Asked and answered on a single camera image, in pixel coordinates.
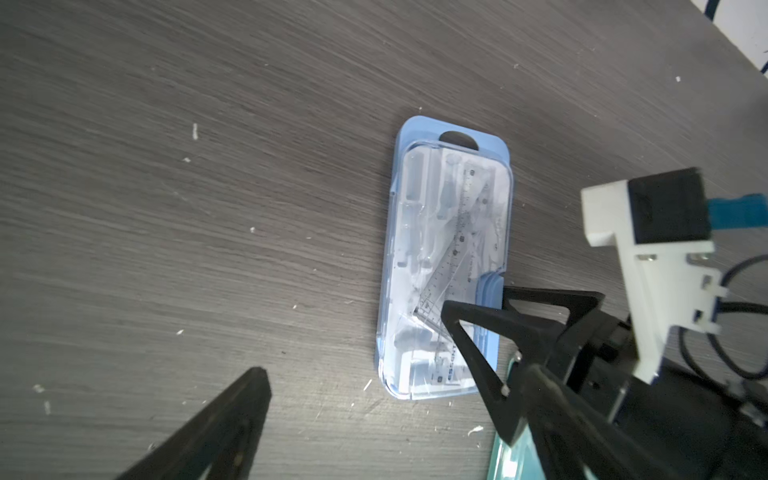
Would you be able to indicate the blue geometry set case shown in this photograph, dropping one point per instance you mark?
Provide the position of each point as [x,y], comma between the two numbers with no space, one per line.
[447,237]

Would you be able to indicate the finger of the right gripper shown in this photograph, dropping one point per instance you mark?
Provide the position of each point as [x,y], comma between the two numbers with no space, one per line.
[533,336]

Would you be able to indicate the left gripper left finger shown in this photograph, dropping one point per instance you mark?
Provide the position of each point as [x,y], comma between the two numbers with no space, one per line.
[220,442]

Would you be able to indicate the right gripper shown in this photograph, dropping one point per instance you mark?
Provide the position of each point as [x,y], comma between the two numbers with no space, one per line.
[660,414]

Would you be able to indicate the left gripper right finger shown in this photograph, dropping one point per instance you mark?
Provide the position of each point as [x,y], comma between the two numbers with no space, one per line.
[572,439]

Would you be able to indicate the teal ruler set case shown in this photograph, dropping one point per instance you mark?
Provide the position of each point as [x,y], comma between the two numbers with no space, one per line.
[517,461]

